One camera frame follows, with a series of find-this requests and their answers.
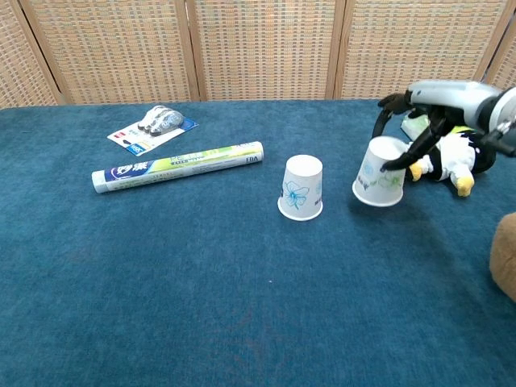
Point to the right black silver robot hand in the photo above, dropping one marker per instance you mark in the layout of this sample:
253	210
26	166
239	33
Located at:
451	98

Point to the white paper cup green print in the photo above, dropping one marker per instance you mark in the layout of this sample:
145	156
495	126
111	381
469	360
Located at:
379	177

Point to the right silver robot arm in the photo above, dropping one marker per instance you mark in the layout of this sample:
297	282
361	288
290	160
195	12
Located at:
504	109

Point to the white paper cup blue print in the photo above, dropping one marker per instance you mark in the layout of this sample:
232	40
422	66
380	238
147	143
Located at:
301	189

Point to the green tissue pack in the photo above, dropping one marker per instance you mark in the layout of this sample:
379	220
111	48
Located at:
415	126

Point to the black white penguin plush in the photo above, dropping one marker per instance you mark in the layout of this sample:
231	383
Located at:
451	159

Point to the woven folding screen panel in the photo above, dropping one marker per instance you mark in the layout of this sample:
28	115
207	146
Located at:
506	60
117	48
415	44
266	48
20	60

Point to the brown plush toy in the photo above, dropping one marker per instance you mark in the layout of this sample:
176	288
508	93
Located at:
506	258

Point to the cling film roll box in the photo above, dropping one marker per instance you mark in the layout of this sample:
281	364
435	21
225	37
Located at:
177	166

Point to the correction tape blister pack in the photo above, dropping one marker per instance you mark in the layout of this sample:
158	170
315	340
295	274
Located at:
155	127

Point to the blue felt table cover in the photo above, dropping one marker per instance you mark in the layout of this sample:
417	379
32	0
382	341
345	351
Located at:
201	282

